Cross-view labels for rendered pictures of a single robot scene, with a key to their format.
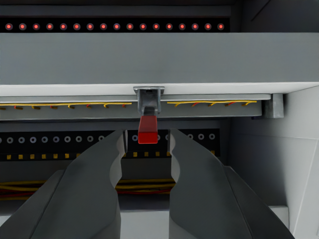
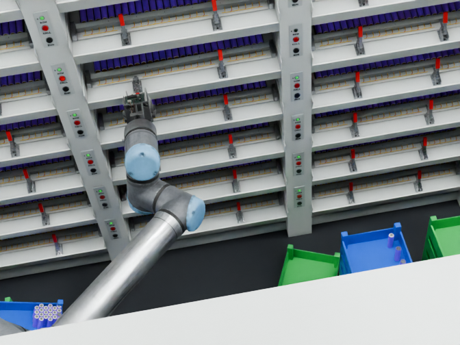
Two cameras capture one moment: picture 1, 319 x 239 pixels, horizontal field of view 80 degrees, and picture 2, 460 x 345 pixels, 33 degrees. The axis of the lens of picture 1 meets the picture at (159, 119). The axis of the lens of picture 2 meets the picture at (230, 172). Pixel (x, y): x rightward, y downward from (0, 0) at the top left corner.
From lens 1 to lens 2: 2.27 m
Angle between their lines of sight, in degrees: 66
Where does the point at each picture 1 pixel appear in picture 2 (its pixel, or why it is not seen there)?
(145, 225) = (131, 53)
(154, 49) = not seen: hidden behind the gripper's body
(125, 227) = (139, 50)
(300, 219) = (74, 67)
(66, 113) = (167, 66)
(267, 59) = (106, 103)
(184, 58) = not seen: hidden behind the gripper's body
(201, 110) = (114, 75)
